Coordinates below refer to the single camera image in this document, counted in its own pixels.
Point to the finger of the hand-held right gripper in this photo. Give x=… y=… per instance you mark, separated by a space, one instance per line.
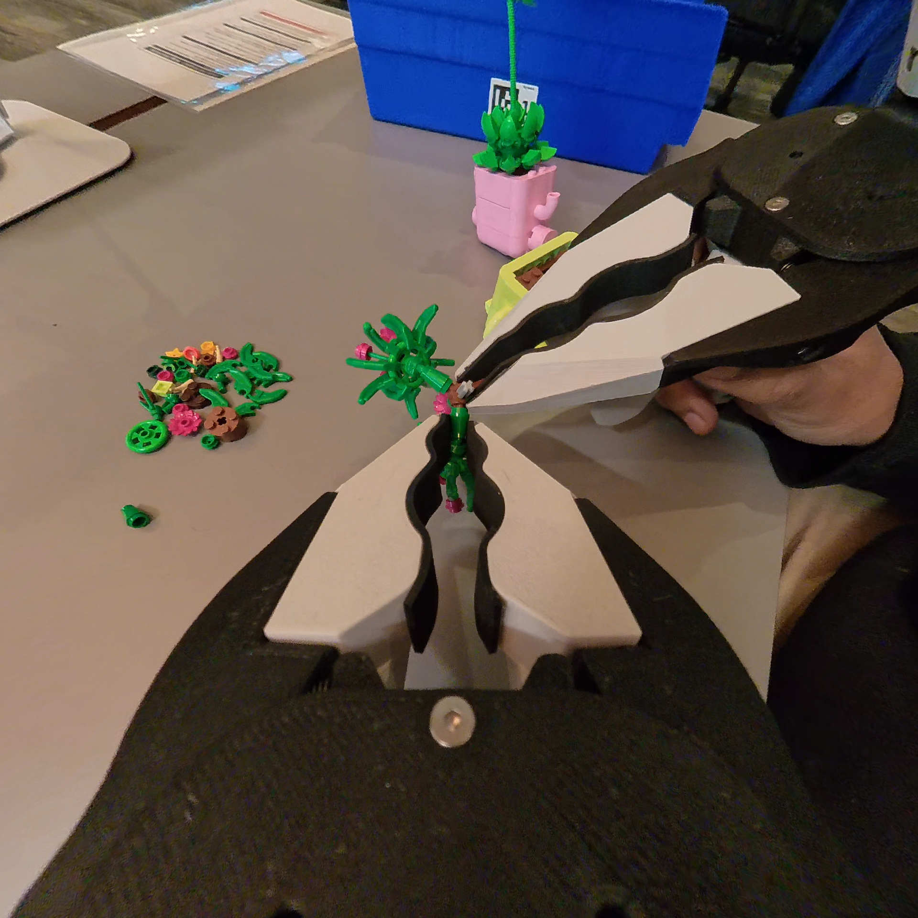
x=645 y=344
x=617 y=251

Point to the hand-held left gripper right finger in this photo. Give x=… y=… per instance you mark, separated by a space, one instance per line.
x=559 y=566

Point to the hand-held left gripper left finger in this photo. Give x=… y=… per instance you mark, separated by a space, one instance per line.
x=351 y=566

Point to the green toy brick vine plant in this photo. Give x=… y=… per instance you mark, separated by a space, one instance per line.
x=405 y=366

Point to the small green toy brick cone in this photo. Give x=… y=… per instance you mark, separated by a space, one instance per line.
x=135 y=516

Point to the pile of small toy bricks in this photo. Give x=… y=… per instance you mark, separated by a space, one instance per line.
x=215 y=387

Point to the person's right forearm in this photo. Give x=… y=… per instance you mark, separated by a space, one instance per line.
x=882 y=466

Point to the person's right hand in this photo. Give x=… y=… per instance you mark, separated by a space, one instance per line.
x=825 y=401

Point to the pink toy brick plant pot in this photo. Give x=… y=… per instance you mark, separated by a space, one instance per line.
x=509 y=208

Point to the lime green toy brick pot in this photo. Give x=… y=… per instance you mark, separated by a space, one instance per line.
x=505 y=287

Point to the blue cloth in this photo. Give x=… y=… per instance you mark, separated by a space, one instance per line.
x=846 y=50

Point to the blue plastic bin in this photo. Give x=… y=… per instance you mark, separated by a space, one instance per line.
x=609 y=72

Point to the laminated paper sheet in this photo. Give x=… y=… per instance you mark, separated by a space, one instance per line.
x=215 y=43

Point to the white document stand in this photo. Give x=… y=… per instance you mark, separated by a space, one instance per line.
x=50 y=158

